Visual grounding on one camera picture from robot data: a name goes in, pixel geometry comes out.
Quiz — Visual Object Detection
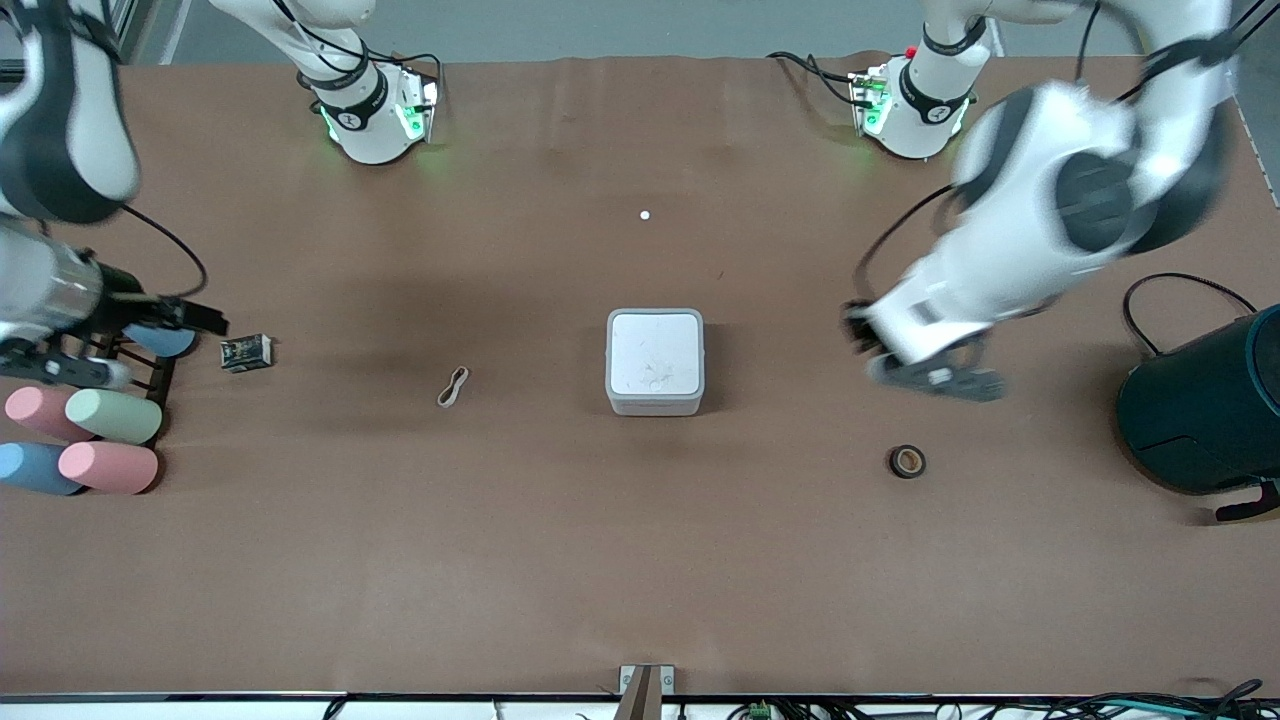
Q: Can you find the small black electronic module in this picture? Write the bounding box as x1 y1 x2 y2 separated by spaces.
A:
220 334 275 374

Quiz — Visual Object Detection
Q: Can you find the white square lidded bin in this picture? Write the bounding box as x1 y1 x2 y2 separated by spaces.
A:
605 308 706 417

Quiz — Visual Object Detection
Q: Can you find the blue cup on rack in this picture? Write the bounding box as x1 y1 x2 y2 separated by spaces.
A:
122 324 198 360

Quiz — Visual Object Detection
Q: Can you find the green cup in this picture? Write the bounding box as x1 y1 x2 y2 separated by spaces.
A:
65 388 164 446

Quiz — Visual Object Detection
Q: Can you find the pink cup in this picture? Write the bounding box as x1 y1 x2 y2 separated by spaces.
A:
4 386 97 442
57 440 160 496

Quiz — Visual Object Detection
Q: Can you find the black peg rack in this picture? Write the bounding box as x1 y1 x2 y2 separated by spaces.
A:
40 330 178 403

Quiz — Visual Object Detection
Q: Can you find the base connector box green light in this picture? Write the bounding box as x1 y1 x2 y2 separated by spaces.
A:
848 64 893 137
396 66 441 143

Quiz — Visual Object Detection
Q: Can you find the dark teal cylindrical speaker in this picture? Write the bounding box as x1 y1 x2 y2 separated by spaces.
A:
1116 304 1280 497

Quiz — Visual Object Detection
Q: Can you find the brown paper table cover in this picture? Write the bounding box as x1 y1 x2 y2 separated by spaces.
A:
0 52 1280 699

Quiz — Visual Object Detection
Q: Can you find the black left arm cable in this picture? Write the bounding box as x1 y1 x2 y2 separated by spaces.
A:
853 0 1280 303

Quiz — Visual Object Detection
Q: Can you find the black thin looped cable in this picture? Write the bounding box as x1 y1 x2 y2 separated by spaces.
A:
1121 271 1259 359

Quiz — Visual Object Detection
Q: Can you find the aluminium frame profile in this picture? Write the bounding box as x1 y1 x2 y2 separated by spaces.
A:
100 0 189 67

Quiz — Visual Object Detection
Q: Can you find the black curved handle piece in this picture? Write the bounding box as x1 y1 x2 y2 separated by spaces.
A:
1214 479 1280 524

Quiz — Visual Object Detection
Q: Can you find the metal bracket with post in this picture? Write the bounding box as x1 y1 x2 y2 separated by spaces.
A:
617 664 676 720

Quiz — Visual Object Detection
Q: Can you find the black cable under table edge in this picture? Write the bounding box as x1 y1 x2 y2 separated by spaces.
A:
1040 678 1269 720

